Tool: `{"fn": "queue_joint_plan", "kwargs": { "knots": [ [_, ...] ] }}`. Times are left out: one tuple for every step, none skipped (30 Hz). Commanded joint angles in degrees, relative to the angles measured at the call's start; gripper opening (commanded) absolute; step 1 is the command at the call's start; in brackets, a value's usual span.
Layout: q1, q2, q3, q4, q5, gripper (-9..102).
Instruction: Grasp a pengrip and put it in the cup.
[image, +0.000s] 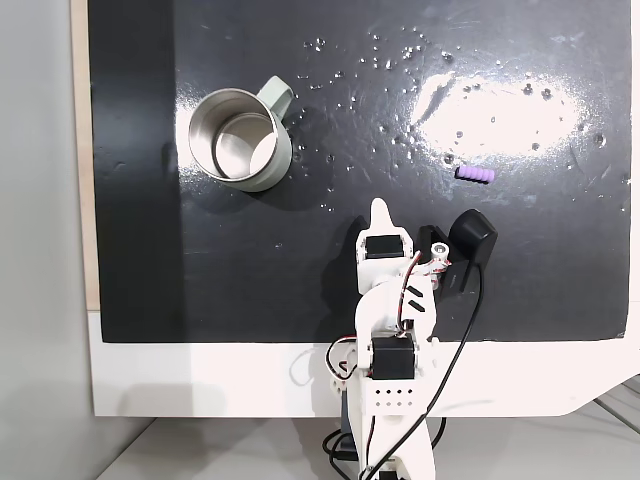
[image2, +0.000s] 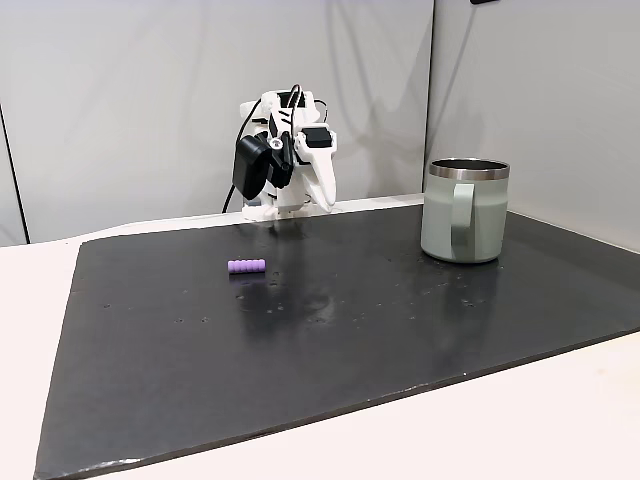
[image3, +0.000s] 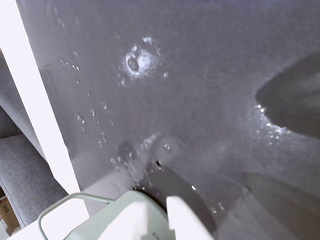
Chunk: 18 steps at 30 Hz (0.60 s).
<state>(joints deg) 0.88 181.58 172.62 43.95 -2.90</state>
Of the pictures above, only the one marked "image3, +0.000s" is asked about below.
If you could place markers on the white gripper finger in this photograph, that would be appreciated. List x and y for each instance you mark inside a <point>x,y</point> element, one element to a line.
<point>185,220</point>

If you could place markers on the pale green metal mug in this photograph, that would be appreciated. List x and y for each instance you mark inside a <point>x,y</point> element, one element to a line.
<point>105,220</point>

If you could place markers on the black table mat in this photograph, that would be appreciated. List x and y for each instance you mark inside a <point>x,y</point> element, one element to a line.
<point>190,75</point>

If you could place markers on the grey fabric sofa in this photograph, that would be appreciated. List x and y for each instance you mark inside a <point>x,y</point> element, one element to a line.
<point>22,170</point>

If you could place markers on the brown cardboard box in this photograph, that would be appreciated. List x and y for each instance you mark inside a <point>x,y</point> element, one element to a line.
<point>6,212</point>

